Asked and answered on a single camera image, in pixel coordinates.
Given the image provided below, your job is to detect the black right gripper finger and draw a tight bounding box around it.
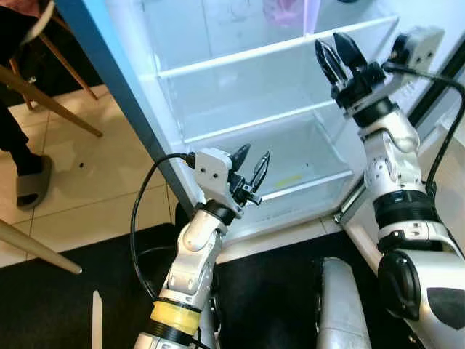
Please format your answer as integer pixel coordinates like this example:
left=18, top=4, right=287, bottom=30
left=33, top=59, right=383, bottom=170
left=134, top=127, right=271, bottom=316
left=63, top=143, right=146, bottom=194
left=315, top=40, right=347, bottom=87
left=334, top=32, right=368, bottom=75

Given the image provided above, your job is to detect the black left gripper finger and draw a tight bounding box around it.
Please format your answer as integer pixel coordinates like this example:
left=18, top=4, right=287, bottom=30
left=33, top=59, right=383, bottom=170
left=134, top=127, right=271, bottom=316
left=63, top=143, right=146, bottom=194
left=251, top=151, right=272, bottom=194
left=229, top=143, right=253, bottom=175

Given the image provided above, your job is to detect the glass fridge shelf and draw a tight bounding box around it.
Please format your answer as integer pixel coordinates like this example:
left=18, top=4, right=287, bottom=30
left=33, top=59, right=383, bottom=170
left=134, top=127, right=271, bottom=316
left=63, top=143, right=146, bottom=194
left=156, top=16, right=399, bottom=79
left=182, top=98, right=342, bottom=145

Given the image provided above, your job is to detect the grey two-door fridge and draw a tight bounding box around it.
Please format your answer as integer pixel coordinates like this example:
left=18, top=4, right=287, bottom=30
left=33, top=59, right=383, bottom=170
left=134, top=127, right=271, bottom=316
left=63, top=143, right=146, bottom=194
left=54, top=0, right=465, bottom=244

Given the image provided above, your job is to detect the black floor mat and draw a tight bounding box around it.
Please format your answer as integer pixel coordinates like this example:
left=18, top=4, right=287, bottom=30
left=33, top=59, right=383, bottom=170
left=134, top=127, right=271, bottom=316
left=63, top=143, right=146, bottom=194
left=0, top=222, right=408, bottom=349

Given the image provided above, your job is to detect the silver right robot leg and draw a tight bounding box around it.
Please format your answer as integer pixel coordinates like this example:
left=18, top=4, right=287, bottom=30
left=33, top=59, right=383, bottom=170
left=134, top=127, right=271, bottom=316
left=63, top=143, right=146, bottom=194
left=316, top=258, right=375, bottom=349

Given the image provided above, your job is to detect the white flat strip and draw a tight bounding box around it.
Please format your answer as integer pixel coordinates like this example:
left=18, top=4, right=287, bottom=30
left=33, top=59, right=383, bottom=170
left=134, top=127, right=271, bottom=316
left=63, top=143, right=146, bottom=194
left=91, top=291, right=102, bottom=349

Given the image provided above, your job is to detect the wooden chair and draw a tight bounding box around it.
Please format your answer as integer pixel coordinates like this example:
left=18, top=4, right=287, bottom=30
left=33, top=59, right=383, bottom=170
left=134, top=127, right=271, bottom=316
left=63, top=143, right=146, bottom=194
left=22, top=0, right=100, bottom=110

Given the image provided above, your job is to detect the grey slipper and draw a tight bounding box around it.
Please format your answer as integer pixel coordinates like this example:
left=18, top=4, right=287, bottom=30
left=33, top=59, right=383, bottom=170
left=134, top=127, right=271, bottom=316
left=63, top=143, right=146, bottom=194
left=15, top=154, right=54, bottom=212

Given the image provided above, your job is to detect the person in pink shirt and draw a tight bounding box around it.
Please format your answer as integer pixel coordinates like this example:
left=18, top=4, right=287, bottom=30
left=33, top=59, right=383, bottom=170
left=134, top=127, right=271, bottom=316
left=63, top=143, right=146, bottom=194
left=0, top=0, right=55, bottom=175

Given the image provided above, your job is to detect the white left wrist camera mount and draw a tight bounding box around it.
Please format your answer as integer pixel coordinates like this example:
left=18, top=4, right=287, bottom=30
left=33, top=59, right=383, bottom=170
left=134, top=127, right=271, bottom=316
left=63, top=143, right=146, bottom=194
left=192, top=148, right=235, bottom=198

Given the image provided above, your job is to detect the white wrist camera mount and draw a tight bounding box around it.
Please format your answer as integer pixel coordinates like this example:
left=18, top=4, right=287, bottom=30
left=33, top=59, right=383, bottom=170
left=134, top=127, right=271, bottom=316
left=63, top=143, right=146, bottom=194
left=385, top=26, right=445, bottom=81
left=192, top=148, right=235, bottom=198

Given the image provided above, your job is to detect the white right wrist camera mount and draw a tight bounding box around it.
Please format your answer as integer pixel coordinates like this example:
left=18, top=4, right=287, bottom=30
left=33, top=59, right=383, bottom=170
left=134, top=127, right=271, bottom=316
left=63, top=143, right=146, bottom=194
left=385, top=26, right=445, bottom=81

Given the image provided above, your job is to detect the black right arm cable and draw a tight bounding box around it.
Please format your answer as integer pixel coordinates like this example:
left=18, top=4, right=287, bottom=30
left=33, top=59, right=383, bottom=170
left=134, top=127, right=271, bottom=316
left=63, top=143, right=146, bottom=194
left=381, top=62, right=465, bottom=201

